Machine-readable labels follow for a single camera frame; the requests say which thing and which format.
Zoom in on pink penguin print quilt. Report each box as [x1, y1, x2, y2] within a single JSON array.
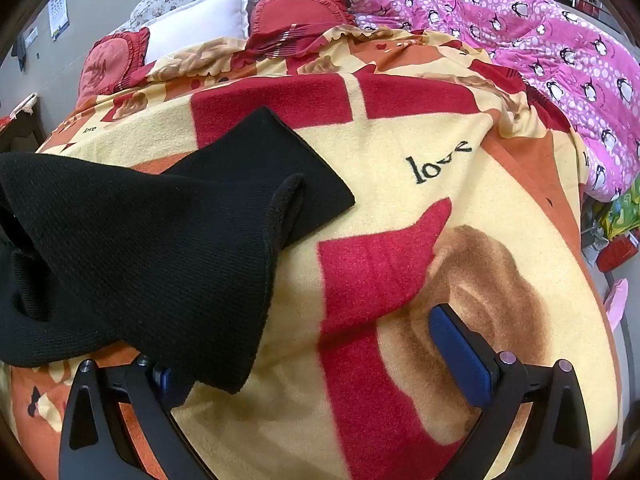
[[318, 0, 640, 202]]

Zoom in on white pillow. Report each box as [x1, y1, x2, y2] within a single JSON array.
[[142, 0, 251, 63]]

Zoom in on wall calendar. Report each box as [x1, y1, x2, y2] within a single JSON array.
[[48, 0, 71, 41]]

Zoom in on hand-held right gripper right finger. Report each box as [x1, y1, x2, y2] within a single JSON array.
[[429, 304, 593, 480]]

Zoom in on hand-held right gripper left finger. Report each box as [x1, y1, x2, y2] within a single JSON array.
[[59, 355, 211, 480]]

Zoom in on black pants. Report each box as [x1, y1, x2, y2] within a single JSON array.
[[0, 106, 356, 395]]

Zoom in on green printed bag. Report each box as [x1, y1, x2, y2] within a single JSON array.
[[602, 187, 640, 241]]

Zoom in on red yellow printed blanket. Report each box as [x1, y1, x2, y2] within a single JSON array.
[[10, 25, 623, 480]]

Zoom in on pink plush item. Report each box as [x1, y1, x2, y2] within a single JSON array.
[[602, 277, 630, 333]]

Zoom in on red heart-shaped cushion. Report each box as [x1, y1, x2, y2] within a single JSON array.
[[243, 0, 358, 68], [77, 27, 151, 106]]

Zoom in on dark wooden table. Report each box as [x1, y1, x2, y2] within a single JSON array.
[[0, 92, 46, 153]]

